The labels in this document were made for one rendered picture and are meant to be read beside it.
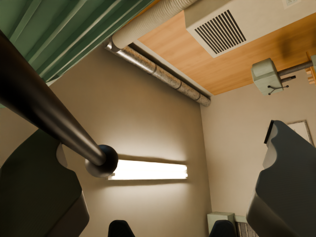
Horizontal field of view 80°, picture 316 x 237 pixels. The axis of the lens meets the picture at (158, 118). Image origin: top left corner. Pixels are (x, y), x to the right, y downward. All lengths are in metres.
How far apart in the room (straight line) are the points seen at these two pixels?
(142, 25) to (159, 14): 0.18
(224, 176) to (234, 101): 1.22
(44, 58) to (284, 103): 3.13
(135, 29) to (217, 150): 2.29
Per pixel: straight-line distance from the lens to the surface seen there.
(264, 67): 2.23
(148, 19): 1.79
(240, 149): 3.20
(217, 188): 3.32
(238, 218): 3.19
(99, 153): 0.17
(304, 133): 3.07
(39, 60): 0.18
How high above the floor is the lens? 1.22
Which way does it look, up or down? 37 degrees up
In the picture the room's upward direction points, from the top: 107 degrees counter-clockwise
